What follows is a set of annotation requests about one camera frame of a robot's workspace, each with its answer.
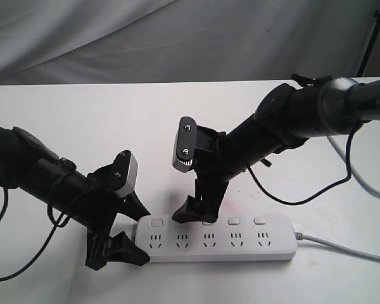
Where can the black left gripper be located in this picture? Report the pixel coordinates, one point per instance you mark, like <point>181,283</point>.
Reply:
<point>99,206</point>

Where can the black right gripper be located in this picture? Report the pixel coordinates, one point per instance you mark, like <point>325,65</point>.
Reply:
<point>215,163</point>

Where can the white five-socket power strip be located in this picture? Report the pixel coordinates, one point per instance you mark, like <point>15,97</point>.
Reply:
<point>235,238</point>

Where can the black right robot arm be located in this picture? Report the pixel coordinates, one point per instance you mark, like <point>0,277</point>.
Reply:
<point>286,118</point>

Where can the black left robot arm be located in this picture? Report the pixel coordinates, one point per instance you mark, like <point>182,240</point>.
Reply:
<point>26,163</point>

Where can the grey backdrop cloth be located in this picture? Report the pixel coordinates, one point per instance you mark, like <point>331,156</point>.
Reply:
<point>104,42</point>

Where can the black stand in background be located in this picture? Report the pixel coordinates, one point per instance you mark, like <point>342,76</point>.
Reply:
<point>370,45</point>

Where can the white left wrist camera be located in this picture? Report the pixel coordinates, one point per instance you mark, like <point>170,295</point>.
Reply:
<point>125,169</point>

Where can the black grey right wrist camera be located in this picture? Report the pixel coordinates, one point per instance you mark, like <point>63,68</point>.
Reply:
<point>184,145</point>

